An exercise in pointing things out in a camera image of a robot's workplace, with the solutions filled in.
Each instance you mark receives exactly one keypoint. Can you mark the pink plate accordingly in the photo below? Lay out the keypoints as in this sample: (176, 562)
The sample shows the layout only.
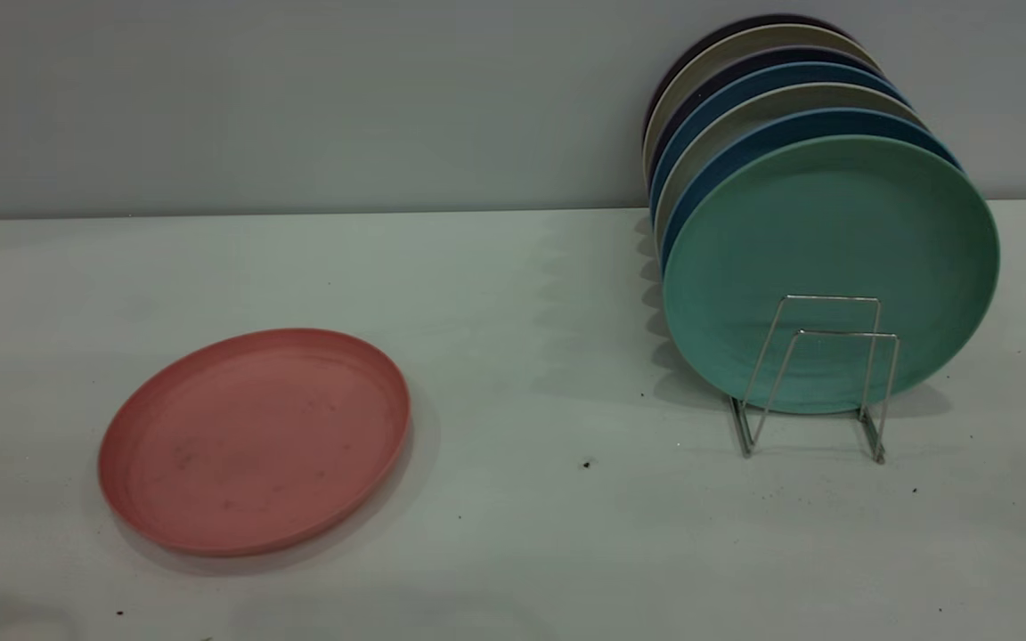
(255, 445)

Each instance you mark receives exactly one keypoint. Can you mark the green plate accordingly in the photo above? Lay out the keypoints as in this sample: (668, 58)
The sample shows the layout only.
(834, 231)

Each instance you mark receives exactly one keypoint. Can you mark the blue plate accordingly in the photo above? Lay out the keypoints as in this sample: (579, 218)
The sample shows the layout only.
(762, 80)
(789, 128)

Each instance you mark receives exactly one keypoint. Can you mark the beige plate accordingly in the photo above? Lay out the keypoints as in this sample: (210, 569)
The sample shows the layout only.
(762, 37)
(771, 102)

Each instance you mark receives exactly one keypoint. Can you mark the dark purple plate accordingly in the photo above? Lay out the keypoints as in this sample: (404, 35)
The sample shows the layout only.
(745, 24)
(780, 55)

